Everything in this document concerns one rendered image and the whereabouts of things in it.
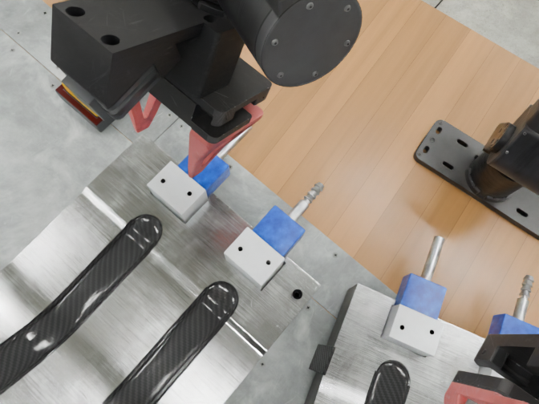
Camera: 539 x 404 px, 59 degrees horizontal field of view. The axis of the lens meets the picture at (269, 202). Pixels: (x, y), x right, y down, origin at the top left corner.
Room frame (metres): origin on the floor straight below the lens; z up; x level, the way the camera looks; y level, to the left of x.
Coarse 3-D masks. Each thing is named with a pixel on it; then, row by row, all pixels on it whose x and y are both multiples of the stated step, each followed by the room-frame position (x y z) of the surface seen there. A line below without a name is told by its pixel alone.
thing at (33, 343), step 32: (128, 224) 0.11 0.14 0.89; (160, 224) 0.11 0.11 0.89; (96, 256) 0.07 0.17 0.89; (128, 256) 0.08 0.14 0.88; (96, 288) 0.04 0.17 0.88; (224, 288) 0.06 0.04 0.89; (32, 320) 0.00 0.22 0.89; (64, 320) 0.00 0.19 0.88; (192, 320) 0.02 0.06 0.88; (224, 320) 0.02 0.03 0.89; (0, 352) -0.03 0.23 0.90; (32, 352) -0.03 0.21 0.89; (160, 352) -0.01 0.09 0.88; (192, 352) -0.01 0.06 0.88; (0, 384) -0.06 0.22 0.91; (128, 384) -0.05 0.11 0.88; (160, 384) -0.04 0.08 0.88
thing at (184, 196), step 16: (160, 176) 0.16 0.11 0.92; (176, 176) 0.16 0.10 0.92; (208, 176) 0.17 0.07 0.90; (224, 176) 0.18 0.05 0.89; (160, 192) 0.14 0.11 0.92; (176, 192) 0.14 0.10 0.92; (192, 192) 0.14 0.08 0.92; (208, 192) 0.15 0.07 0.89; (176, 208) 0.13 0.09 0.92; (192, 208) 0.13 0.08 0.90
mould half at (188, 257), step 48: (144, 144) 0.20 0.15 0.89; (96, 192) 0.14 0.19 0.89; (144, 192) 0.15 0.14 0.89; (48, 240) 0.08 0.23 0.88; (96, 240) 0.09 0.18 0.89; (192, 240) 0.10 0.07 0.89; (0, 288) 0.03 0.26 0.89; (48, 288) 0.03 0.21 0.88; (144, 288) 0.05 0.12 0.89; (192, 288) 0.05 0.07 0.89; (240, 288) 0.06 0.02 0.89; (288, 288) 0.06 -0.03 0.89; (0, 336) -0.02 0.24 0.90; (96, 336) -0.01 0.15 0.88; (144, 336) 0.00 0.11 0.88; (240, 336) 0.01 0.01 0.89; (48, 384) -0.06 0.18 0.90; (96, 384) -0.05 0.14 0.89; (192, 384) -0.04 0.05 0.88
